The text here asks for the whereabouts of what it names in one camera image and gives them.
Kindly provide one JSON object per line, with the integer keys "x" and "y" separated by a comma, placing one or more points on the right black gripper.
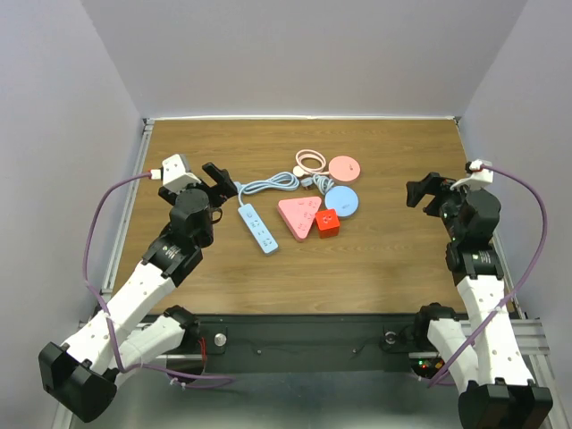
{"x": 429, "y": 185}

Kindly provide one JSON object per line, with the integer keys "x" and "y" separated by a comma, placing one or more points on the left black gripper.
{"x": 223, "y": 189}

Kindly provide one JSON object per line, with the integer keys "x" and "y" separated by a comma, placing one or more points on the red cube socket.
{"x": 328, "y": 223}

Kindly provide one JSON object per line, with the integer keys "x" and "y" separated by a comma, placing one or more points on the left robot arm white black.
{"x": 85, "y": 372}

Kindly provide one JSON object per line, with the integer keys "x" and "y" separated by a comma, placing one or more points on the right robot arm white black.
{"x": 495, "y": 387}

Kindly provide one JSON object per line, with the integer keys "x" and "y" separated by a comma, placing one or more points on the blue round socket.
{"x": 344, "y": 200}

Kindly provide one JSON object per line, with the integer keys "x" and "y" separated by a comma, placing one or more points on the pink round socket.
{"x": 344, "y": 170}

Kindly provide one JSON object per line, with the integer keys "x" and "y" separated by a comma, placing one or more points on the pink triangular power strip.
{"x": 299, "y": 214}

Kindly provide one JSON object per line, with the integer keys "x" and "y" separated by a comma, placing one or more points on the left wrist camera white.
{"x": 177, "y": 175}

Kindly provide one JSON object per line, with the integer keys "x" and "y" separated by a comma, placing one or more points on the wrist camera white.
{"x": 479, "y": 175}
{"x": 177, "y": 175}

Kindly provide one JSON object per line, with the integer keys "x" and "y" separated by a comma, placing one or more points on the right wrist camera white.
{"x": 479, "y": 175}

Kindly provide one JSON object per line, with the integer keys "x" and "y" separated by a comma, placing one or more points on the aluminium frame rail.
{"x": 107, "y": 288}

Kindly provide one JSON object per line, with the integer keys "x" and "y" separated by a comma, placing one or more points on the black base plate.
{"x": 245, "y": 344}

